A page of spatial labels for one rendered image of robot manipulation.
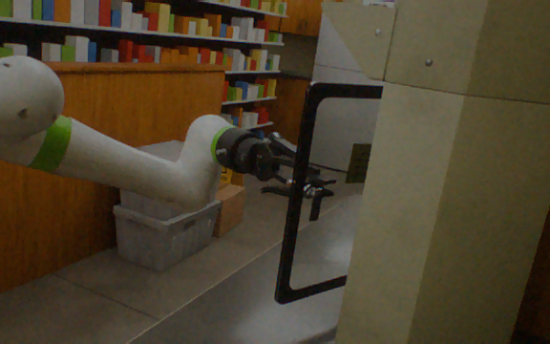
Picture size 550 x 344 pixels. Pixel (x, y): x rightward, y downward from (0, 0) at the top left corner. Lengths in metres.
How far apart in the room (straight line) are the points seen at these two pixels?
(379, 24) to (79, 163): 0.62
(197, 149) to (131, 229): 2.08
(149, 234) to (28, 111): 2.33
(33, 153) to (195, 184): 0.34
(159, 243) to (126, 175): 2.02
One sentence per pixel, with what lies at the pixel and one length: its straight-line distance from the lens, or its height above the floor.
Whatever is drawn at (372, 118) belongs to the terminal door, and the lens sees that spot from 0.98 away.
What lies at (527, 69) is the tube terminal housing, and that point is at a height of 1.45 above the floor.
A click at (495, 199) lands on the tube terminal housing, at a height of 1.27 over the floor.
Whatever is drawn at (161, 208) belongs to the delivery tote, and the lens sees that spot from 3.07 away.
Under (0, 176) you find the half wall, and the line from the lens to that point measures 2.81.
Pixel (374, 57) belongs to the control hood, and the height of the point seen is 1.44.
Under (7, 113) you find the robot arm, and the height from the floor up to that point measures 1.29.
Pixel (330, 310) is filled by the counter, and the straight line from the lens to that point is 1.09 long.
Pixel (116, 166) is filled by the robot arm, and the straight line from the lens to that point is 1.11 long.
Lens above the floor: 1.46
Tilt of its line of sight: 16 degrees down
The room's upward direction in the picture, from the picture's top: 8 degrees clockwise
